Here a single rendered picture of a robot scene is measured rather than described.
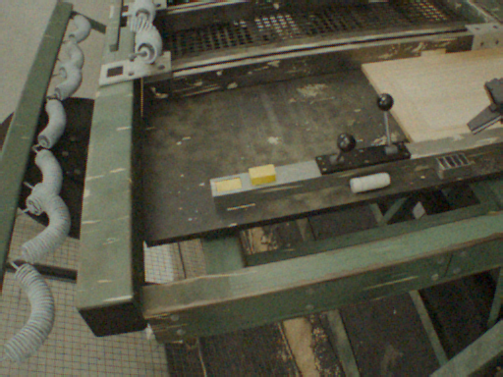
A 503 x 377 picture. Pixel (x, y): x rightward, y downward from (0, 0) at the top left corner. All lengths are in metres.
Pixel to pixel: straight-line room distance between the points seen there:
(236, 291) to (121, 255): 0.20
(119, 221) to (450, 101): 0.85
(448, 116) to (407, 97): 0.12
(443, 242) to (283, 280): 0.29
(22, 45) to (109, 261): 5.93
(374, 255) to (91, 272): 0.48
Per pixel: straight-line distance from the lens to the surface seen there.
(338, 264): 0.84
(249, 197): 0.99
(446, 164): 1.08
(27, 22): 6.57
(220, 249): 0.98
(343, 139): 0.90
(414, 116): 1.21
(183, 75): 1.29
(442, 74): 1.40
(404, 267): 0.88
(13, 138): 1.77
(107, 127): 1.12
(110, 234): 0.88
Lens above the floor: 2.05
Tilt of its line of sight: 24 degrees down
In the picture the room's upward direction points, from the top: 77 degrees counter-clockwise
